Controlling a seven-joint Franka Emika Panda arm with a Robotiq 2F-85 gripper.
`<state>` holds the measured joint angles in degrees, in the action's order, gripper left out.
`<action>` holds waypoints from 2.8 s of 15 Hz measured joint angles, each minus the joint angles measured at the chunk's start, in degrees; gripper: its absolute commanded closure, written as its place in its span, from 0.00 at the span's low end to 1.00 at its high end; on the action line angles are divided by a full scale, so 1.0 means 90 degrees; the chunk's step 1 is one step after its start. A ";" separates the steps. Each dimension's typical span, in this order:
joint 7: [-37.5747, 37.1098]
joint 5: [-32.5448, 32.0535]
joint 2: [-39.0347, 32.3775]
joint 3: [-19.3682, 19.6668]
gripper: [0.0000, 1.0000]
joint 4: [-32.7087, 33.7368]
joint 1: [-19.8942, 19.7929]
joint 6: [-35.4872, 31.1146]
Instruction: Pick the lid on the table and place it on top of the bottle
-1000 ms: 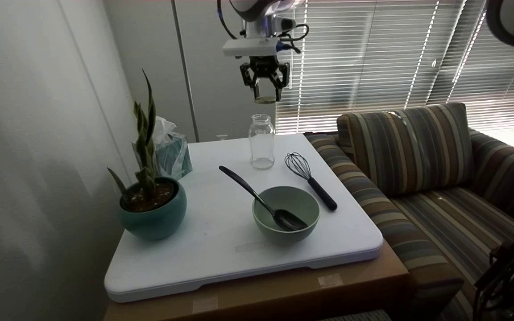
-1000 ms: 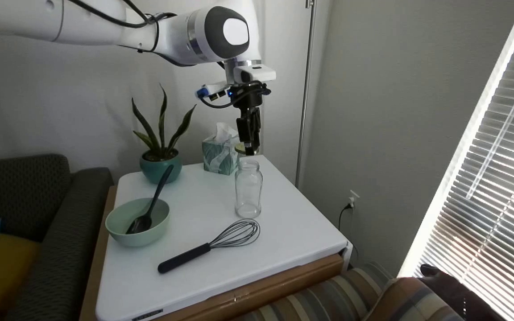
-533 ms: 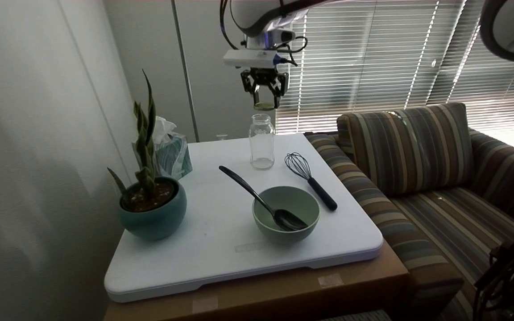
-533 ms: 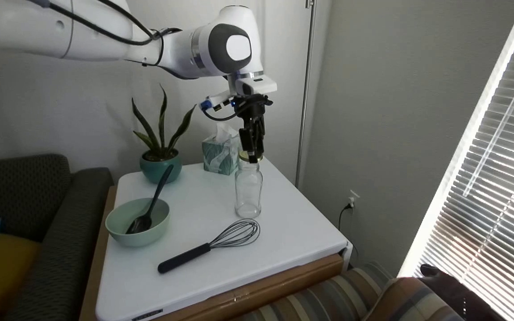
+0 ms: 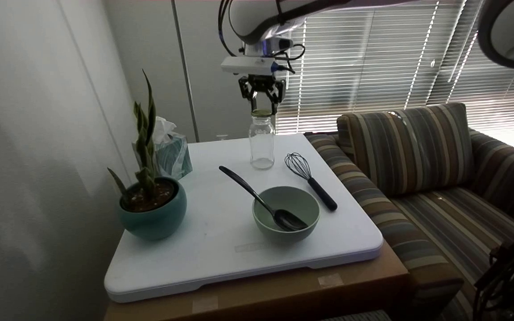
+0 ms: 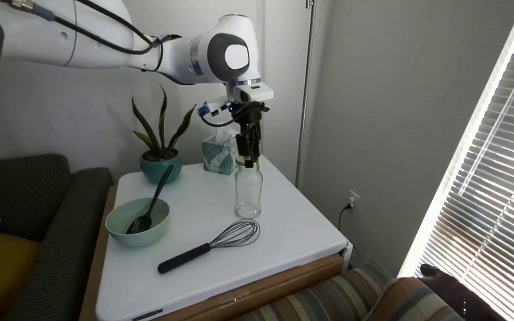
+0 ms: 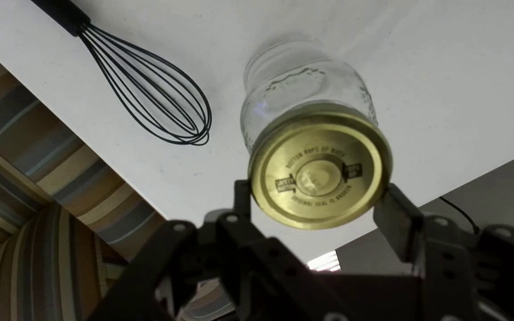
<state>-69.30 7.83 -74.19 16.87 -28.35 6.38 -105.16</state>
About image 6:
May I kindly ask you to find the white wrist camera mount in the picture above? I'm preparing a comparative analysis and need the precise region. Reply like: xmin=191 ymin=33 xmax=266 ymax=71
xmin=226 ymin=81 xmax=275 ymax=103

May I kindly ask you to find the black plastic spoon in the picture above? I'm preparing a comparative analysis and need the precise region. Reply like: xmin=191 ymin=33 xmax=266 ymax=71
xmin=125 ymin=163 xmax=178 ymax=235

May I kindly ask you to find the black handled wire whisk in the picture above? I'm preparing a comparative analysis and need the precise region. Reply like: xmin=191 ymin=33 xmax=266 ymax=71
xmin=155 ymin=219 xmax=262 ymax=276

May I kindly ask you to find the wall outlet with black cable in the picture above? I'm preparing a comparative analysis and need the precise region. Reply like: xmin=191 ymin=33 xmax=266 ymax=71
xmin=335 ymin=187 xmax=362 ymax=235

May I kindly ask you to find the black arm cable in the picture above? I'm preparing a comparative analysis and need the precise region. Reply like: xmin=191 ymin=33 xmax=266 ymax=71
xmin=5 ymin=0 xmax=182 ymax=72

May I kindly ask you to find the striped sofa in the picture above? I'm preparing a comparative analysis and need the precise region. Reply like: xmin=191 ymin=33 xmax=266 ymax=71
xmin=232 ymin=263 xmax=467 ymax=321

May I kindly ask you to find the dark object by blinds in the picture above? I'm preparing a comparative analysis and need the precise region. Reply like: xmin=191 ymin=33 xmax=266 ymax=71
xmin=417 ymin=262 xmax=508 ymax=321

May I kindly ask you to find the white table board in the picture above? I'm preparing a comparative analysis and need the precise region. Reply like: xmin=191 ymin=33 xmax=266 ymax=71
xmin=94 ymin=153 xmax=355 ymax=321

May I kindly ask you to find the dark grey sofa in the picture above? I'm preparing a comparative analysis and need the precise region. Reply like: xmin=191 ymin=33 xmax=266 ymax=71
xmin=0 ymin=153 xmax=116 ymax=321

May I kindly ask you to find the pale green bowl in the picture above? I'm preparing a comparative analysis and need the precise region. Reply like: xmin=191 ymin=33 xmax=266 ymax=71
xmin=103 ymin=196 xmax=173 ymax=249

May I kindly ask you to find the green snake plant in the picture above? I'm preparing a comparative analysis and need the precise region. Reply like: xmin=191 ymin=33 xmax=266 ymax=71
xmin=128 ymin=83 xmax=198 ymax=160

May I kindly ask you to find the wooden table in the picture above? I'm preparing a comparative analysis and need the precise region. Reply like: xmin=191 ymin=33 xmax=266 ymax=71
xmin=77 ymin=183 xmax=346 ymax=321

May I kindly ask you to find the teal ceramic plant pot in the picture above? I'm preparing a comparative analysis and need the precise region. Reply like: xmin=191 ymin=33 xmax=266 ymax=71
xmin=137 ymin=147 xmax=185 ymax=187

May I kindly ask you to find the clear glass jar bottle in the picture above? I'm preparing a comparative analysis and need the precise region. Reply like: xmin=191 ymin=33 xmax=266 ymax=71
xmin=232 ymin=162 xmax=264 ymax=221

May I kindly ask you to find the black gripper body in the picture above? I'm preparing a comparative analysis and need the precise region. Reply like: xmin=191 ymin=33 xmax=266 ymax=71
xmin=232 ymin=99 xmax=271 ymax=138

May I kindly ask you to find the thin metal pole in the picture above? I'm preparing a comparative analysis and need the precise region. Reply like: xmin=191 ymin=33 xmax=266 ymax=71
xmin=292 ymin=0 xmax=317 ymax=188

